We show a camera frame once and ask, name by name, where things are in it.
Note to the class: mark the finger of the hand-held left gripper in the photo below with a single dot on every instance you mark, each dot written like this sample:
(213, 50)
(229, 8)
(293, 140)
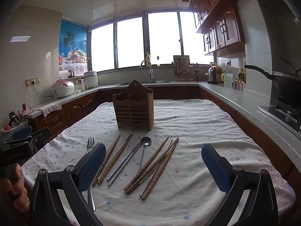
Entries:
(38, 135)
(22, 132)

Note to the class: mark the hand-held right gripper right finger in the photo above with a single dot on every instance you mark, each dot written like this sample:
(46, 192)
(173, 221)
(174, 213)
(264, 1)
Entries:
(215, 167)

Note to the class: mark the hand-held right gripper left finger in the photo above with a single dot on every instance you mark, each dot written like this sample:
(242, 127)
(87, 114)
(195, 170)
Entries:
(91, 164)

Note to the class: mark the metal fork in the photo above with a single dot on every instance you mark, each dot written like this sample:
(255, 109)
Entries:
(90, 144)

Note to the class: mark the metal chopstick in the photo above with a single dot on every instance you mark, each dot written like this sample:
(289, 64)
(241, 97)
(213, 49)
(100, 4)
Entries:
(124, 167)
(126, 157)

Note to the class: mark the metal spoon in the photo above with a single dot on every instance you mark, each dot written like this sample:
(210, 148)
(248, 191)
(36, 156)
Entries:
(145, 142)

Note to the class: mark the wooden utensil holder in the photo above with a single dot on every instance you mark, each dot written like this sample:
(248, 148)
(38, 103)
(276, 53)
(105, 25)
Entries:
(132, 113)

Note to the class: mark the dish rack with utensils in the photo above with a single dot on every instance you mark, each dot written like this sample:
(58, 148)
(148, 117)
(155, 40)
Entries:
(184, 71)

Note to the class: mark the person's left hand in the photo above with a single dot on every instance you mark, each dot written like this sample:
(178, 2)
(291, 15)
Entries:
(16, 193)

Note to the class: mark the basket of small items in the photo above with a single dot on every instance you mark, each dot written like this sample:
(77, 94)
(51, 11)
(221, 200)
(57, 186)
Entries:
(16, 120)

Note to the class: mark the lace cloth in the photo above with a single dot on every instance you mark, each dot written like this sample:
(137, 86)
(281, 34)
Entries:
(50, 108)

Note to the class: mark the white floral tablecloth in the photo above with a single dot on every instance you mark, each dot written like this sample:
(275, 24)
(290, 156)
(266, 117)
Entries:
(188, 127)

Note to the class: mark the pink and white rice cooker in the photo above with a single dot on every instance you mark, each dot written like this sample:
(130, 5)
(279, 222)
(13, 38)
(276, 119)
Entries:
(62, 89)

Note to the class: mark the small white kitchen appliance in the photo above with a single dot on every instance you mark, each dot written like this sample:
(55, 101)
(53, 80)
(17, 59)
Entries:
(79, 84)

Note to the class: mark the grey kitchen countertop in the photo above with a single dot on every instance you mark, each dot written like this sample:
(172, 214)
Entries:
(239, 101)

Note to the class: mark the white electric cooker pot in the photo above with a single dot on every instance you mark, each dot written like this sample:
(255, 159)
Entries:
(91, 80)

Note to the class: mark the row of spice jars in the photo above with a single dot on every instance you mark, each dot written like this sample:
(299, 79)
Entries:
(238, 85)

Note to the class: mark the gas stove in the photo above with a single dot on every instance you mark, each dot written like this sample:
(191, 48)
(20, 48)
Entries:
(282, 113)

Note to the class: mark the green-lid plastic jug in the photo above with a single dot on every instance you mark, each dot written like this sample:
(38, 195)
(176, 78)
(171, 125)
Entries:
(227, 78)

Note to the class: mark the steel electric kettle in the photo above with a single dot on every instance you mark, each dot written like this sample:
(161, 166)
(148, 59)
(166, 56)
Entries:
(212, 75)

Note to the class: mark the yellow oil bottle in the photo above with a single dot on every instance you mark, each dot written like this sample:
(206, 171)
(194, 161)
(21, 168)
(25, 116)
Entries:
(241, 75)

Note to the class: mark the fruit and palm poster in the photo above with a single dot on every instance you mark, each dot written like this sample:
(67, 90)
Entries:
(70, 42)

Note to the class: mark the steel kitchen sink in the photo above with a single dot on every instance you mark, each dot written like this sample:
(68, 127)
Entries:
(160, 82)

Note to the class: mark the chrome kitchen faucet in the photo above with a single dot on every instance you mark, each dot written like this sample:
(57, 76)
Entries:
(150, 71)

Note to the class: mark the black wok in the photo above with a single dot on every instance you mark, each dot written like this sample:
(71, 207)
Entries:
(285, 82)

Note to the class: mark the clear soap dispenser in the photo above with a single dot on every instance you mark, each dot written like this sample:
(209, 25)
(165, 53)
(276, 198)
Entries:
(158, 62)

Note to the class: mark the kitchen window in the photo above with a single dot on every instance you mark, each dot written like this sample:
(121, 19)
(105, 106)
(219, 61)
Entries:
(129, 42)

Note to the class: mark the wooden upper cabinets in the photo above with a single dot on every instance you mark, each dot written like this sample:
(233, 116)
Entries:
(221, 18)

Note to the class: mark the wall socket strip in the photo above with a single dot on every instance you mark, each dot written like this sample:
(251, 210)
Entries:
(33, 81)

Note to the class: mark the wall socket with plug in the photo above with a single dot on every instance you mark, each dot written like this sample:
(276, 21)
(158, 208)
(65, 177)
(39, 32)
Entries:
(227, 62)

